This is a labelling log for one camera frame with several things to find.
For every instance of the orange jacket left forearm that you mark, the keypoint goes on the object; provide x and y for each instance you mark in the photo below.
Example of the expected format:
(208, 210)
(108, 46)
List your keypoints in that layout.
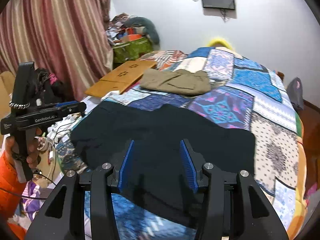
(9, 202)

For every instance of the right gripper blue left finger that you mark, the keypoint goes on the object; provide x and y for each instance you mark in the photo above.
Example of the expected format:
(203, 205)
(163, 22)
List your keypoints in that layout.
(126, 164)

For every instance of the black pants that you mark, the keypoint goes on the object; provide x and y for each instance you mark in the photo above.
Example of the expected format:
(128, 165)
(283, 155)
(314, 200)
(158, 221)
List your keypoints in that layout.
(157, 180)

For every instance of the red striped curtain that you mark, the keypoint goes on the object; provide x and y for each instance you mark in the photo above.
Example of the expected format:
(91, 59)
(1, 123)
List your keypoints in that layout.
(65, 37)

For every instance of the grey backpack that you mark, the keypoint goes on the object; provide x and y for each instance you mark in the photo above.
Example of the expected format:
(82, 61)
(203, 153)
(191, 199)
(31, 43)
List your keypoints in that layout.
(295, 93)

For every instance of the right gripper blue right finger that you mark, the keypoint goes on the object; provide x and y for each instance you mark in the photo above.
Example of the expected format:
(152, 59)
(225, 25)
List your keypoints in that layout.
(189, 167)

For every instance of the yellow pillow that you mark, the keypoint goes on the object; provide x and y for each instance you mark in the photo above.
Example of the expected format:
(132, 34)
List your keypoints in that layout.
(219, 42)

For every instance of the folded khaki pants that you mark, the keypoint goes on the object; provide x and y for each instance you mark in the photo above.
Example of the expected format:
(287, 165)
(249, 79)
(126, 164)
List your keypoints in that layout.
(178, 82)

